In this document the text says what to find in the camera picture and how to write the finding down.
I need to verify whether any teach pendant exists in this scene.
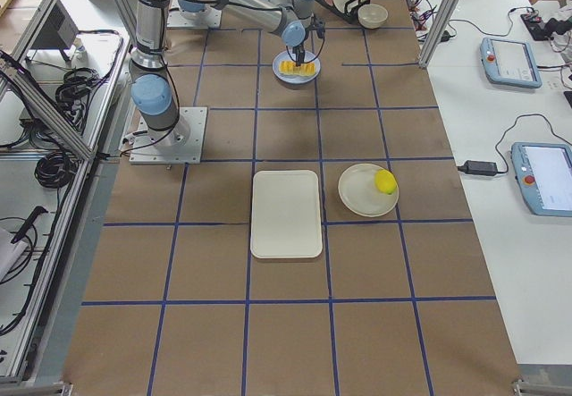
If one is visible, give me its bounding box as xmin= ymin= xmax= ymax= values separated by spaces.
xmin=480 ymin=37 xmax=543 ymax=88
xmin=510 ymin=142 xmax=571 ymax=217

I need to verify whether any far teach pendant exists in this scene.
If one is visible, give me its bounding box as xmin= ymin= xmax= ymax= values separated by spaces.
xmin=480 ymin=37 xmax=543 ymax=88

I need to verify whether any black power adapter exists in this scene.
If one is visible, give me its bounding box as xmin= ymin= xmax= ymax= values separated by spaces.
xmin=458 ymin=160 xmax=498 ymax=176

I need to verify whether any cream bowl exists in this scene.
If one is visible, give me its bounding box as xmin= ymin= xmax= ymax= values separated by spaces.
xmin=357 ymin=4 xmax=389 ymax=29

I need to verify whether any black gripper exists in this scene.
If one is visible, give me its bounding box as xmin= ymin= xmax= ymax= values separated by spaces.
xmin=292 ymin=44 xmax=306 ymax=67

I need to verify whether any cream plate with lemon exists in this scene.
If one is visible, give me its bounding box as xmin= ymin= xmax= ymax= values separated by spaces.
xmin=338 ymin=163 xmax=400 ymax=217

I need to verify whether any cream rectangular tray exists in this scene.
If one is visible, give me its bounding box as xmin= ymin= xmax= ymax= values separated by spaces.
xmin=250 ymin=170 xmax=323 ymax=259

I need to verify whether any near teach pendant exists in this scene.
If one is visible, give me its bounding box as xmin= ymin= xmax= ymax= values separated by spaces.
xmin=510 ymin=142 xmax=571 ymax=217

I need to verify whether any blue plate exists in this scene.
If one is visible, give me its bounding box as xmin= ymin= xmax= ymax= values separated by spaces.
xmin=273 ymin=50 xmax=321 ymax=85

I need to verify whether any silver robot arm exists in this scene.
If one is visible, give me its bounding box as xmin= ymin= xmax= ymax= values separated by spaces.
xmin=130 ymin=0 xmax=315 ymax=147

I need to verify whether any croissant bread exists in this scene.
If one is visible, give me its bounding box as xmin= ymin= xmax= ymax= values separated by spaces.
xmin=278 ymin=60 xmax=316 ymax=77

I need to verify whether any yellow lemon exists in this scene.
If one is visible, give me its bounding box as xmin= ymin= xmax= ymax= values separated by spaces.
xmin=374 ymin=169 xmax=398 ymax=195

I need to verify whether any aluminium frame post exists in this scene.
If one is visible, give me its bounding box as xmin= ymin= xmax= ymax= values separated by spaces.
xmin=418 ymin=0 xmax=458 ymax=69

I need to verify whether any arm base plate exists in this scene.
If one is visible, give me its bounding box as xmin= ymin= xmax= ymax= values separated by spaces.
xmin=128 ymin=106 xmax=207 ymax=164
xmin=167 ymin=0 xmax=222 ymax=29

